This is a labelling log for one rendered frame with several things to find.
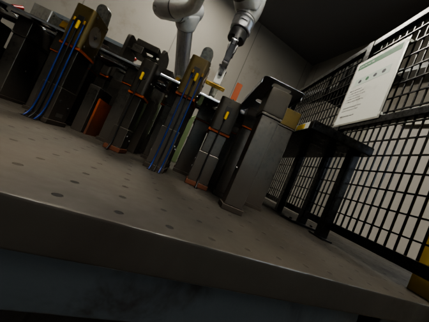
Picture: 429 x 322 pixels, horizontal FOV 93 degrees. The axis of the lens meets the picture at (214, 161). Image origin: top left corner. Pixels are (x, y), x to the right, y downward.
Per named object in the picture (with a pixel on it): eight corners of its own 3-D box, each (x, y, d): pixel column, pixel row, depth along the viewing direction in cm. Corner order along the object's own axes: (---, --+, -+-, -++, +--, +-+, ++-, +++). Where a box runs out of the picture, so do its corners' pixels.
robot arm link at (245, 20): (237, 6, 80) (230, 20, 79) (257, 18, 80) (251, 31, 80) (232, 22, 89) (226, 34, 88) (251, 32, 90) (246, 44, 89)
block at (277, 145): (239, 202, 68) (281, 103, 69) (234, 198, 76) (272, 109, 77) (260, 211, 69) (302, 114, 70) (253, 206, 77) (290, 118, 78)
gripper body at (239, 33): (228, 34, 88) (220, 53, 88) (232, 21, 80) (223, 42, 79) (244, 42, 89) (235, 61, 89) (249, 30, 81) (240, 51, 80)
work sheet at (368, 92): (378, 117, 69) (412, 34, 70) (331, 127, 91) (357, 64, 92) (382, 119, 69) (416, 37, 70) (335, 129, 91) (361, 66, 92)
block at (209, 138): (182, 184, 57) (223, 91, 58) (184, 179, 68) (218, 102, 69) (207, 194, 57) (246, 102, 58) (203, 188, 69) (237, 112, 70)
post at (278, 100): (220, 207, 44) (273, 84, 45) (217, 202, 49) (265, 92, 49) (241, 216, 44) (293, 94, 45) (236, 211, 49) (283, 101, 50)
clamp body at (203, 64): (137, 166, 54) (191, 46, 55) (147, 165, 66) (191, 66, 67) (161, 176, 54) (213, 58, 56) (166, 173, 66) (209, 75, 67)
